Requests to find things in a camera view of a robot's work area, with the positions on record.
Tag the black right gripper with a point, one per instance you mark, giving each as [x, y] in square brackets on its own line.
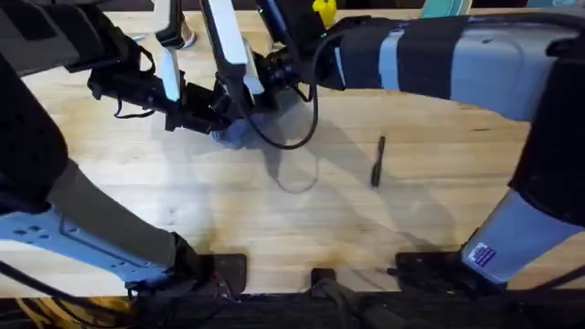
[285, 68]

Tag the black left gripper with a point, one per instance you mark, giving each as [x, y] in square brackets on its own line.
[132, 89]

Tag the blue soft zip bag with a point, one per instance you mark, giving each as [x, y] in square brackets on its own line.
[235, 132]

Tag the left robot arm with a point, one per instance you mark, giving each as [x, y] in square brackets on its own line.
[27, 151]

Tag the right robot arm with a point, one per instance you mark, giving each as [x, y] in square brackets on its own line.
[493, 68]

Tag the left wrist upright plate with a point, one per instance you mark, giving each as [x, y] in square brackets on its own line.
[170, 75]

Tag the wrist upright plate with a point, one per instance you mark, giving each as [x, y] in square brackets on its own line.
[170, 75]
[228, 36]

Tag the right wrist upright plate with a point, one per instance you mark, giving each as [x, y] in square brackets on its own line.
[228, 36]

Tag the yellow object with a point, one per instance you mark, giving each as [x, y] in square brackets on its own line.
[324, 11]

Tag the black pen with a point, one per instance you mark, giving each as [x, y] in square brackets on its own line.
[378, 162]

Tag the teal object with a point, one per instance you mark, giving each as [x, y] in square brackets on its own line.
[445, 7]

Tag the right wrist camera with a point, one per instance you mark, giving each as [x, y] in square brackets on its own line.
[292, 20]

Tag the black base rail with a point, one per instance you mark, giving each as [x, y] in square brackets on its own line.
[320, 313]

